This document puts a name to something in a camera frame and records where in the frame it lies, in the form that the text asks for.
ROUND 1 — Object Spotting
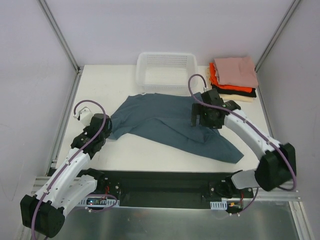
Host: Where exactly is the right aluminium frame post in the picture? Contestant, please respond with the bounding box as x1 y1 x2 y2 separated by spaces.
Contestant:
255 0 302 73

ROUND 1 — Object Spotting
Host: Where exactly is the left slotted cable duct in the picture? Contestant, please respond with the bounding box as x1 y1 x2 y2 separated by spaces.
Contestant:
77 196 120 208

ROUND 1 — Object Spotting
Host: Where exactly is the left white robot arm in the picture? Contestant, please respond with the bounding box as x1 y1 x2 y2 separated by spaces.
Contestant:
20 113 112 238

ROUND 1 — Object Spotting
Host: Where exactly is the aluminium front rail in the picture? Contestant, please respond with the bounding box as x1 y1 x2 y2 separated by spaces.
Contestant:
31 176 302 202

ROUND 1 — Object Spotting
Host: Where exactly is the right slotted cable duct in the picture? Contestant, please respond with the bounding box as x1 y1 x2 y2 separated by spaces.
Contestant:
210 200 228 211

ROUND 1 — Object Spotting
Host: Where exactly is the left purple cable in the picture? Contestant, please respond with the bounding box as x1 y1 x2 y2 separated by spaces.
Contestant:
29 99 118 240

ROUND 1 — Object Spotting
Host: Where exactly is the orange folded t shirt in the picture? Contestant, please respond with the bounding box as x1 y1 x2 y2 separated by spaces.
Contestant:
209 62 253 93

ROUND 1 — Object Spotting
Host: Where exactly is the cream folded t shirt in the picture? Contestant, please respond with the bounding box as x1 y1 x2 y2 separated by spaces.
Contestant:
205 67 255 103

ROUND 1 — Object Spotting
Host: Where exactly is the black folded t shirt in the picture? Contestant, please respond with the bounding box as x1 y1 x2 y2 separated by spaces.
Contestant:
211 84 257 98

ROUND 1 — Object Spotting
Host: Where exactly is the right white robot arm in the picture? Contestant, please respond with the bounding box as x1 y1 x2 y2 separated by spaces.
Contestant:
191 89 297 198

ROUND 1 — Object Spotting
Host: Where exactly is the blue-grey t shirt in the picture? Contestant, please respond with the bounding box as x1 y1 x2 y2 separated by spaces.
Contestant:
110 93 244 164

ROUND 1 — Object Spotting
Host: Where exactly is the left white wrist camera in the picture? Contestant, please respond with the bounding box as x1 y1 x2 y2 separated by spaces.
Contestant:
73 106 94 127

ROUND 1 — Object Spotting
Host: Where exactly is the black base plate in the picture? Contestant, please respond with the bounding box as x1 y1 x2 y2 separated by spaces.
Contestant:
78 168 253 209

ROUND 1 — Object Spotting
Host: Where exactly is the slotted cable duct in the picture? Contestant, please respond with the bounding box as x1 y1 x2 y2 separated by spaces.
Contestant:
77 196 120 208
210 200 228 211

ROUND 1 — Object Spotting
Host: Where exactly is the pink folded t shirt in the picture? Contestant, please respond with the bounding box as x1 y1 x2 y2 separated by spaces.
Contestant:
214 56 259 88

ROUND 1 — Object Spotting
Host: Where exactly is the white plastic basket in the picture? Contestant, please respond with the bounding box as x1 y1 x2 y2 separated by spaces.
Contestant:
135 52 198 96

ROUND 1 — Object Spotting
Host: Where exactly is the left aluminium frame post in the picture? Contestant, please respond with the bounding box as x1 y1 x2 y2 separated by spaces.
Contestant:
37 0 81 73

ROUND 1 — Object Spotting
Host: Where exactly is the aluminium frame post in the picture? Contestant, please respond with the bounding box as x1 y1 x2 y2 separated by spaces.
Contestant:
37 0 81 73
255 0 302 73

